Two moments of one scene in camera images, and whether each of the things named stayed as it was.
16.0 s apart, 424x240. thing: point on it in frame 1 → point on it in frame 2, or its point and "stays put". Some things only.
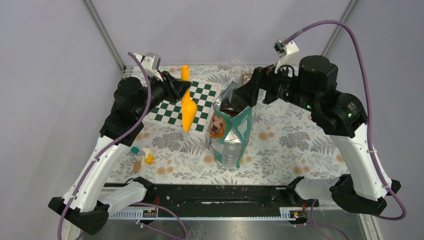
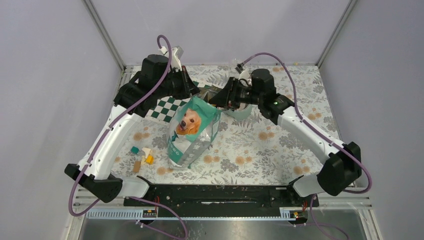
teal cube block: x=135 y=150 stays put
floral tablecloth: x=290 y=145 stays put
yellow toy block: x=150 y=159 stays put
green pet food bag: x=229 y=132 → x=193 y=129
